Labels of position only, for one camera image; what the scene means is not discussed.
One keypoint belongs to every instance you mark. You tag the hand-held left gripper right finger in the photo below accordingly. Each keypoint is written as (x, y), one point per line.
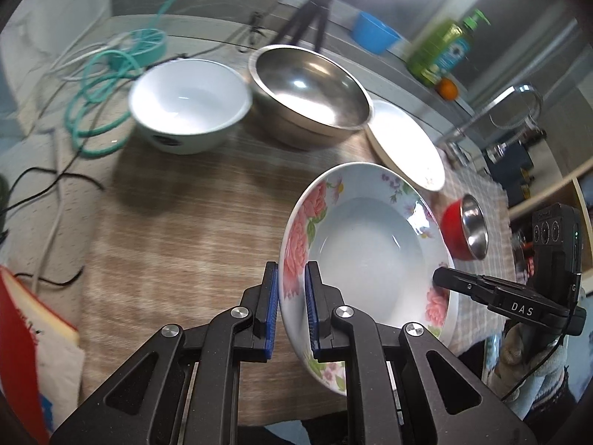
(311, 315)

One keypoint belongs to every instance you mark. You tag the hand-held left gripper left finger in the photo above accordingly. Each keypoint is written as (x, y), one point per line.
(273, 315)

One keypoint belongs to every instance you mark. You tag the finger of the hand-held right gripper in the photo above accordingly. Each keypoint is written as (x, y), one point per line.
(463, 285)

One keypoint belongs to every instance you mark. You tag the floral white deep plate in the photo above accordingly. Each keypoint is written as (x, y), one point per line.
(370, 250)

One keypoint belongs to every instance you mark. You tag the large stainless steel bowl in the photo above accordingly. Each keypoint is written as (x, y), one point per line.
(305, 92)

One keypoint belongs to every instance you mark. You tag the white ceramic bowl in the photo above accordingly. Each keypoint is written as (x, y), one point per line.
(185, 92)

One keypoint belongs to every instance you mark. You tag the person's right forearm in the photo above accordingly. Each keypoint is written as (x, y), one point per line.
(523, 361)

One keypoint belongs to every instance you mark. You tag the small red steel-lined bowl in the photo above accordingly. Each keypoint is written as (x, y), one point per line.
(451, 231)

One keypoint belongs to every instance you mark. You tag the wooden shelf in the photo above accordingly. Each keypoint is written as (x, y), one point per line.
(581, 199)

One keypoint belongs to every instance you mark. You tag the dark blue container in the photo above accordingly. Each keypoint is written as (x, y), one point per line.
(509, 171)

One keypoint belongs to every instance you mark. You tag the checkered tablecloth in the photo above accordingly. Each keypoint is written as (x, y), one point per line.
(185, 241)

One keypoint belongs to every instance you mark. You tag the cream plate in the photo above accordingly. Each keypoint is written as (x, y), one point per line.
(403, 143)

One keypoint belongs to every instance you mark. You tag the chrome faucet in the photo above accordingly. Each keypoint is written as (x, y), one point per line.
(491, 106)

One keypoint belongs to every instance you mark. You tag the orange fruit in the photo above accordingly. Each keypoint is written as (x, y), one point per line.
(447, 89)

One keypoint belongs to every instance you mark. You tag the white cloth bag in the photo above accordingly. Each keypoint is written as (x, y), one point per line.
(60, 371)

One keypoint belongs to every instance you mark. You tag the green dish soap bottle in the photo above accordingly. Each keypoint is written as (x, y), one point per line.
(440, 51)

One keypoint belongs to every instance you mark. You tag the red book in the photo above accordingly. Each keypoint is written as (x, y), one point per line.
(18, 343)

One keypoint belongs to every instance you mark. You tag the blue plastic bowl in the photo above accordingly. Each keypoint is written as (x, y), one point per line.
(373, 32)

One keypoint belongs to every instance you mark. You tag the round teal power strip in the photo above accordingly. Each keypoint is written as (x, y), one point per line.
(153, 48)

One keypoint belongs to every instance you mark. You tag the black tripod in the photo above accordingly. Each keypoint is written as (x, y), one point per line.
(305, 14)

